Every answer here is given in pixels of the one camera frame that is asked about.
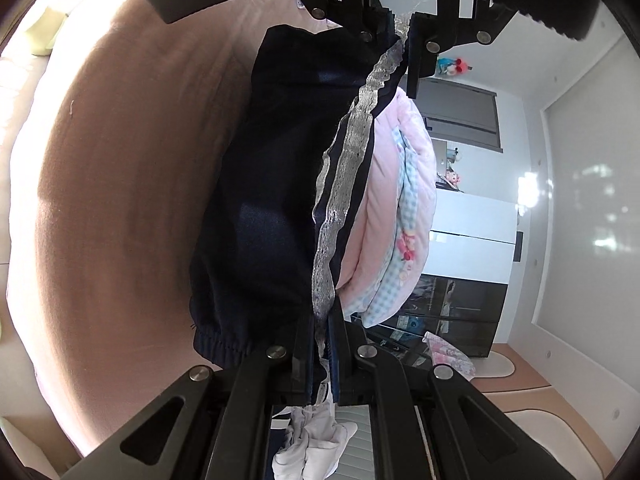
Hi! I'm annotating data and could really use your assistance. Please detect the navy shorts with white stripes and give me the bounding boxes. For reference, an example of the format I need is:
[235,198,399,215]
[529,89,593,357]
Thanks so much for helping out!
[190,25,405,396]

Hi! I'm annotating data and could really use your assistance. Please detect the white and navy clothes pile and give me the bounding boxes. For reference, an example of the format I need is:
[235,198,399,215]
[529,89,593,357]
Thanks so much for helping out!
[271,385,358,480]

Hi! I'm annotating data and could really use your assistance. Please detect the red blue plush toy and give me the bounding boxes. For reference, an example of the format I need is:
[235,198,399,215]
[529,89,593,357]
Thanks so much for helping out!
[436,58,473,77]

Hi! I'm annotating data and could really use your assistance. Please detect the grey door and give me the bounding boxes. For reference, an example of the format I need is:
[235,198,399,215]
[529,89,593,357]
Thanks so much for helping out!
[413,78,502,152]

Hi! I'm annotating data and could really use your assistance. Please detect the grey green padded headboard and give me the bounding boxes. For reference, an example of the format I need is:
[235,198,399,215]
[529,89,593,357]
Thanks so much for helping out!
[331,405,375,480]

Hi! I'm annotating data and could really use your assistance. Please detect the dark glass wardrobe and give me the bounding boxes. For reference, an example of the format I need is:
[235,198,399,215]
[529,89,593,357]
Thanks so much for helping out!
[367,274,508,358]

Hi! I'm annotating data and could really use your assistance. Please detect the white wardrobe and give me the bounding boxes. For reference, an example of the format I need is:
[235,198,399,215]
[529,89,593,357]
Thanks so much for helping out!
[423,190,518,284]

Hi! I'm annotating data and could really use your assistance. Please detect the pink checkered folded duvet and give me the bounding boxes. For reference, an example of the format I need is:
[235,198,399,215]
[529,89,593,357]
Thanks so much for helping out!
[336,89,437,328]

